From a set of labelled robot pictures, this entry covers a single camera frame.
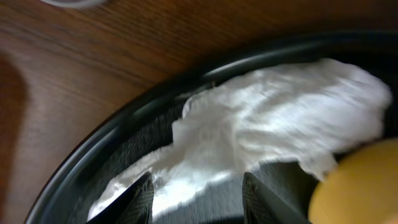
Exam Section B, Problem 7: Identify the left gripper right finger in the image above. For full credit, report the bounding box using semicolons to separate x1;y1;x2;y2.
242;172;311;224

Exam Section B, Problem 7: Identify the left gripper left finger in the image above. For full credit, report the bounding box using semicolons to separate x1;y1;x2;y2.
86;172;154;224

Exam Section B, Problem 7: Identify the white tissue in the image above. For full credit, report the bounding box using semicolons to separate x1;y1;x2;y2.
88;58;392;219

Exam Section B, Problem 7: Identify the yellow bowl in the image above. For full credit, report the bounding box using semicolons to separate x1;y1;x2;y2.
308;139;397;224

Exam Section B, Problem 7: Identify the clear plastic bin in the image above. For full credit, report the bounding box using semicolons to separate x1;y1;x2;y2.
41;0;107;9

